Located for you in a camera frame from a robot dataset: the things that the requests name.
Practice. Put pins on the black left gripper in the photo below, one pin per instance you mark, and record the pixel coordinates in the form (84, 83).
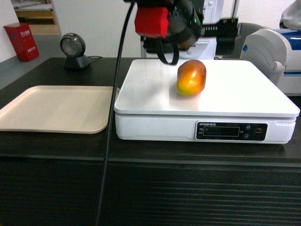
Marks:
(185, 24)

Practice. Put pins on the dark red mango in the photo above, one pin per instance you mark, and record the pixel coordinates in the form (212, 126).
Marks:
(191, 78)

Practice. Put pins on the white checkout scale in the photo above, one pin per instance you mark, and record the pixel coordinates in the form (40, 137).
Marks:
(239, 104)

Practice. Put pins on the white blue label printer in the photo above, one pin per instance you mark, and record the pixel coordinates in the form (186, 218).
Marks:
(277, 54)

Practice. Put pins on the black barcode scanner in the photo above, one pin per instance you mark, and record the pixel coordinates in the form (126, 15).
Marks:
(73, 46)

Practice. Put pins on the beige plastic tray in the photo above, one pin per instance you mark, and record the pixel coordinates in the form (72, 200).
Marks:
(58, 109)

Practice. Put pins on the red fire extinguisher box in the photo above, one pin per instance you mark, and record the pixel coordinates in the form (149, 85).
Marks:
(22, 41)

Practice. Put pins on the red camera mount block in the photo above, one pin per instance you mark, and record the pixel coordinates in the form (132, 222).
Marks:
(151, 22)

